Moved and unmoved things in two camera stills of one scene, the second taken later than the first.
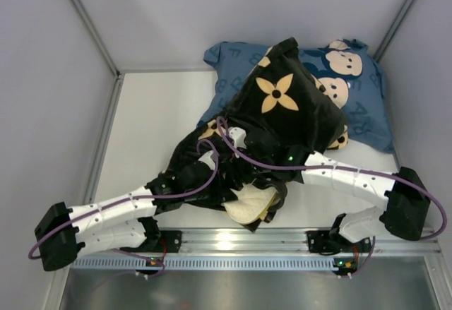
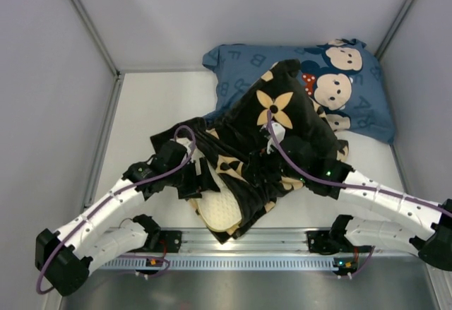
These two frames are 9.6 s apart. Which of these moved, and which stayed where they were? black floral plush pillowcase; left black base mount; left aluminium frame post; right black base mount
Moved: black floral plush pillowcase
Stayed: right black base mount; left black base mount; left aluminium frame post
